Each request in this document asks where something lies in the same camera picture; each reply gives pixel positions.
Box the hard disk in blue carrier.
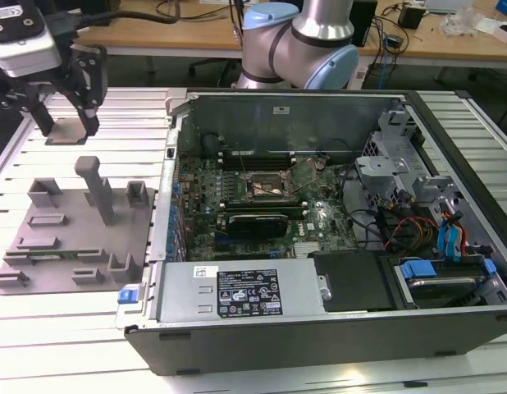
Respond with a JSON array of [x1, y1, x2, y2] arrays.
[[396, 257, 499, 309]]

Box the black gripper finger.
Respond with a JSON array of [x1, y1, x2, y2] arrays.
[[1, 80, 57, 137], [68, 44, 110, 140]]

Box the blue flat data wire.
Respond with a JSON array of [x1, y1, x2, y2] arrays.
[[436, 211, 466, 263]]

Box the wooden desk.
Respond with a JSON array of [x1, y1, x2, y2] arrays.
[[75, 0, 507, 87]]

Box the grey parts rack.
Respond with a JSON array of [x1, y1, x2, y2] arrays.
[[0, 154, 160, 296]]

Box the CPU socket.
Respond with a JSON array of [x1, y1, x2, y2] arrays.
[[244, 171, 290, 203]]

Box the silver power supply with label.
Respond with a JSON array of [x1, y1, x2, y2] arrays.
[[157, 258, 327, 323]]

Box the large black box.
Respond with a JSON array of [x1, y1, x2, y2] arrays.
[[39, 0, 122, 17]]

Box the black RAM slot bank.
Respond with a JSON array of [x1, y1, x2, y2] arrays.
[[218, 149, 298, 172], [218, 199, 310, 215]]

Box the black graphics card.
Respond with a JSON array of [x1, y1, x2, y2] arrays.
[[216, 212, 290, 238]]

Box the black camera cable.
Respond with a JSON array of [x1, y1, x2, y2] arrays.
[[48, 7, 246, 46]]

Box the small black speaker box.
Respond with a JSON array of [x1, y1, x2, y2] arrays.
[[397, 3, 426, 30]]

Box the black open PC case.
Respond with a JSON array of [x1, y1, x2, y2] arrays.
[[124, 88, 507, 377]]

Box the green motherboard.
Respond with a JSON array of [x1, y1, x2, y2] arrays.
[[177, 153, 359, 262]]

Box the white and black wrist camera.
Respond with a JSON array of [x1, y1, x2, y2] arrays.
[[0, 7, 62, 79]]

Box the flat white box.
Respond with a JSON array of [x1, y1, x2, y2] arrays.
[[424, 0, 475, 14]]

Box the silver metal drive cage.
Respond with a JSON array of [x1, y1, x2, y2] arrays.
[[354, 106, 464, 214]]

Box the clear plastic bags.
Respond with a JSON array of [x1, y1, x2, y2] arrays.
[[438, 7, 500, 39]]

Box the black plastic fan shroud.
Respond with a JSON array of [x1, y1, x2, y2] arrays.
[[308, 250, 398, 313]]

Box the red yellow black wire bundle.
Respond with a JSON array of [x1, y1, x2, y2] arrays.
[[384, 217, 439, 251]]

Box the black round cylinder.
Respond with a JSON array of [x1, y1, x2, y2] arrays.
[[200, 133, 222, 159]]

